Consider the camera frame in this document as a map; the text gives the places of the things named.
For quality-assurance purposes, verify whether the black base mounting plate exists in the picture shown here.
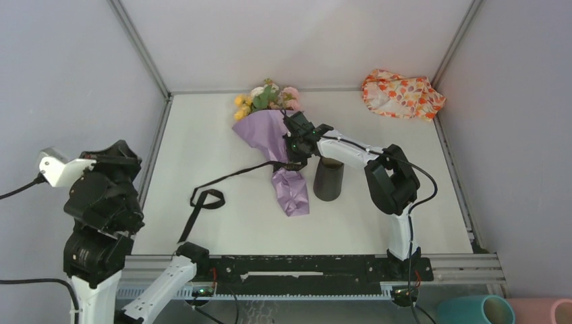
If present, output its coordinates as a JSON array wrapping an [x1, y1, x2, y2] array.
[[192, 254, 434, 294]]

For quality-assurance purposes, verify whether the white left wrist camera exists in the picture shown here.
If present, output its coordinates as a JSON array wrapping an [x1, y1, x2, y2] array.
[[38, 147, 96, 188]]

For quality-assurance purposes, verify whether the black ribbon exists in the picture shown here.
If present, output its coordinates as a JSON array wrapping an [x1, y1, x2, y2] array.
[[177, 161, 307, 244]]

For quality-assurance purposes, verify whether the white slotted cable duct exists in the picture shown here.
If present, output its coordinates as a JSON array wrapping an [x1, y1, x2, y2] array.
[[115, 285, 394, 301]]

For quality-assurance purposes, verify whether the artificial flower bunch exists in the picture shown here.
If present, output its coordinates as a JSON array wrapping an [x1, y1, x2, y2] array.
[[233, 78, 302, 122]]

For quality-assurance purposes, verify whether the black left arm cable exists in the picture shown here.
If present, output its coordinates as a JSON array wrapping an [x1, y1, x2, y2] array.
[[0, 174, 82, 324]]

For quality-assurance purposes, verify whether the pink cylindrical vase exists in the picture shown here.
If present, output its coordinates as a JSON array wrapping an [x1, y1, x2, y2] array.
[[507, 298, 572, 324]]

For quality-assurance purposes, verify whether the orange floral cloth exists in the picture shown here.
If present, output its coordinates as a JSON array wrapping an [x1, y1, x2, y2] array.
[[361, 69, 447, 122]]

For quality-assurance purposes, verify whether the teal cylindrical vase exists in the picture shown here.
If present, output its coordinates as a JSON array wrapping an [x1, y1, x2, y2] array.
[[437, 295, 516, 324]]

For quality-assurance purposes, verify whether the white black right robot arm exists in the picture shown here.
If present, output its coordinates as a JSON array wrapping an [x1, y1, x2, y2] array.
[[282, 111, 421, 281]]

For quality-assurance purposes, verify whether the black cylindrical vase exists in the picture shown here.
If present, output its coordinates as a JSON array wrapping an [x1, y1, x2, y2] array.
[[313, 157, 345, 202]]

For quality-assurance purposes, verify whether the purple pink wrapping paper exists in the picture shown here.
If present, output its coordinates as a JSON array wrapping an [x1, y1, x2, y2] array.
[[232, 110, 310, 217]]

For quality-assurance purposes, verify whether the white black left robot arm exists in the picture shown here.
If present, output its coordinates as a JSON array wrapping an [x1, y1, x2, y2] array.
[[63, 140, 211, 323]]

